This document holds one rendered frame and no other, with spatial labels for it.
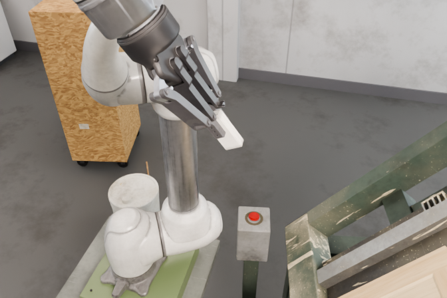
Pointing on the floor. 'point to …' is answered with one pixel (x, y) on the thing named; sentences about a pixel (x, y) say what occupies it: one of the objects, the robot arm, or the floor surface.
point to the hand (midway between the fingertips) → (223, 130)
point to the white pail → (135, 192)
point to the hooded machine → (5, 39)
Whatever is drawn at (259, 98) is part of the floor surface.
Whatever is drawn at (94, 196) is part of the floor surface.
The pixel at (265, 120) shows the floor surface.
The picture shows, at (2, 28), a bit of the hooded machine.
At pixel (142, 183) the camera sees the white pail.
